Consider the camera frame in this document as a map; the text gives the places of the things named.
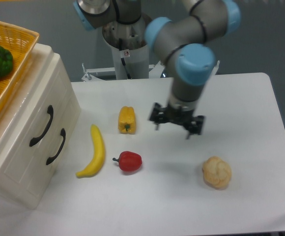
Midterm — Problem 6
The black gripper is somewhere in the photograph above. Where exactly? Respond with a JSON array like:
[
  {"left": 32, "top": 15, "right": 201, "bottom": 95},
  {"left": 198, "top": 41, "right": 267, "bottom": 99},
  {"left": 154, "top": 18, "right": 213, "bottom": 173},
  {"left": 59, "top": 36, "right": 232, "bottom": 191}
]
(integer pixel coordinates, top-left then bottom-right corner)
[{"left": 149, "top": 103, "right": 205, "bottom": 140}]

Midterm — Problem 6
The black top drawer handle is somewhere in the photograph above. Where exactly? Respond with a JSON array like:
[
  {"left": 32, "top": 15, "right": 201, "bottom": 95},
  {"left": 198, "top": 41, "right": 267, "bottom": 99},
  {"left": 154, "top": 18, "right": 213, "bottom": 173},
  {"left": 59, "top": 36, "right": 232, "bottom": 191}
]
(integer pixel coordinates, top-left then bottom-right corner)
[{"left": 29, "top": 105, "right": 54, "bottom": 147}]

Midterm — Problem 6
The black drawer handle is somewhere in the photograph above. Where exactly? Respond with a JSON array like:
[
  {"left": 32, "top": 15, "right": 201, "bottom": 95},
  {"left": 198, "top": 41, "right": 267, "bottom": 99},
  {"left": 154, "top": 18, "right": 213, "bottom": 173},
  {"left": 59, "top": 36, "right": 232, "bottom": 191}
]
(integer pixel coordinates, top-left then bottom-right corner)
[
  {"left": 29, "top": 105, "right": 54, "bottom": 147},
  {"left": 46, "top": 128, "right": 66, "bottom": 166}
]

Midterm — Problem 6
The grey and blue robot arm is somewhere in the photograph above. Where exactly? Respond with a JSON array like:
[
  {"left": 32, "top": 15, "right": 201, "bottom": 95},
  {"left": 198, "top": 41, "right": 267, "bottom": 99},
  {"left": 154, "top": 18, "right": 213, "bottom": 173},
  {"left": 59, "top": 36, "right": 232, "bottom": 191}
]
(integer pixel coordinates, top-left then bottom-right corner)
[{"left": 73, "top": 0, "right": 241, "bottom": 135}]

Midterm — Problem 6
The white drawer cabinet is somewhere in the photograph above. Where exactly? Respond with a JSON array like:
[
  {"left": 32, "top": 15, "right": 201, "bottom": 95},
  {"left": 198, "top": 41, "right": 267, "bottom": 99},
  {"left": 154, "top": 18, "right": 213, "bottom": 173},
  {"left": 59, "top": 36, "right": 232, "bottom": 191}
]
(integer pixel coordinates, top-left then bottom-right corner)
[{"left": 0, "top": 44, "right": 81, "bottom": 208}]

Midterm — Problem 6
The yellow bell pepper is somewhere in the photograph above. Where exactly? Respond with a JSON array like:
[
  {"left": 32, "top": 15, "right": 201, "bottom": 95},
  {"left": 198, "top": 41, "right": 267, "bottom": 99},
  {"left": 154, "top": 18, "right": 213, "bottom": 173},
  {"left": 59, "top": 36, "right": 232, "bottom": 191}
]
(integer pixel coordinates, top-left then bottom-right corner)
[{"left": 118, "top": 106, "right": 136, "bottom": 134}]

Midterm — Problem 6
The red bell pepper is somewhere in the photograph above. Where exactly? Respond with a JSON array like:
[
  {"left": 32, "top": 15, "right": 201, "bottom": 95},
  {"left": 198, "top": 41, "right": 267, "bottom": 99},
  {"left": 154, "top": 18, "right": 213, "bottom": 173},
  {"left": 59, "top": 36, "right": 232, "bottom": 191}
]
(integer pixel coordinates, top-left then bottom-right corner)
[{"left": 113, "top": 151, "right": 143, "bottom": 172}]

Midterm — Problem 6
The beige cauliflower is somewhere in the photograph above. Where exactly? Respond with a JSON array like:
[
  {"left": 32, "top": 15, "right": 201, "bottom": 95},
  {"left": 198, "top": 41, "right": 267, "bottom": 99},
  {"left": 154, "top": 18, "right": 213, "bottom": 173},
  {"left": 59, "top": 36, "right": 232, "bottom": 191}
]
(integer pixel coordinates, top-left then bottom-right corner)
[{"left": 202, "top": 156, "right": 232, "bottom": 188}]

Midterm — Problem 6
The yellow banana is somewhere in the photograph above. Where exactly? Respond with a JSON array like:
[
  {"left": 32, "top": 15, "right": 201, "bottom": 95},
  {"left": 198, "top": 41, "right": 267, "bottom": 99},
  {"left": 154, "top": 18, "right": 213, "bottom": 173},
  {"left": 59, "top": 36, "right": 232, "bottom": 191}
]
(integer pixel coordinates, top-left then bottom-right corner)
[{"left": 75, "top": 124, "right": 106, "bottom": 178}]

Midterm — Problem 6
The yellow woven basket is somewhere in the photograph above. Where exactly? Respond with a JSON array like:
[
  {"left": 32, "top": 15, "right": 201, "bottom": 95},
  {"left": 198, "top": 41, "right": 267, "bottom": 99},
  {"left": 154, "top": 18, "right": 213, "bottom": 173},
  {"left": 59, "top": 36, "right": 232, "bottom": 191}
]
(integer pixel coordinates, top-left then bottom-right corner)
[{"left": 0, "top": 17, "right": 40, "bottom": 135}]

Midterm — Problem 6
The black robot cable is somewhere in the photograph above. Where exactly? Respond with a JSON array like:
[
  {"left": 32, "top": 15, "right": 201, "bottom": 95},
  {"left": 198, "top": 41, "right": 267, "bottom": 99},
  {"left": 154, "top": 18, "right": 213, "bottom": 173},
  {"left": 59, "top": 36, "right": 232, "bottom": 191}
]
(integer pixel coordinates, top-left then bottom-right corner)
[{"left": 118, "top": 38, "right": 133, "bottom": 80}]

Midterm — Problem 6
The white metal mounting bracket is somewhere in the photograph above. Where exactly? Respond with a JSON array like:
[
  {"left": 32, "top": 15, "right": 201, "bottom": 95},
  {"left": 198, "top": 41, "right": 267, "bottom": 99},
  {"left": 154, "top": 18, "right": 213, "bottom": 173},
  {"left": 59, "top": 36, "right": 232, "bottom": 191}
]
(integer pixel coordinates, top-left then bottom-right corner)
[{"left": 82, "top": 61, "right": 220, "bottom": 82}]

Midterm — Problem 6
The black lower drawer handle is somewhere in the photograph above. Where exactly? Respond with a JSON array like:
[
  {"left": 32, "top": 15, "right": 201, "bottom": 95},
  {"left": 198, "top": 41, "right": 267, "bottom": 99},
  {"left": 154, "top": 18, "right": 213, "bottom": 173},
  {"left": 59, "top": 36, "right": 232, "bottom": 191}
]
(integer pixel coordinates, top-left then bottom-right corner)
[{"left": 46, "top": 128, "right": 66, "bottom": 166}]

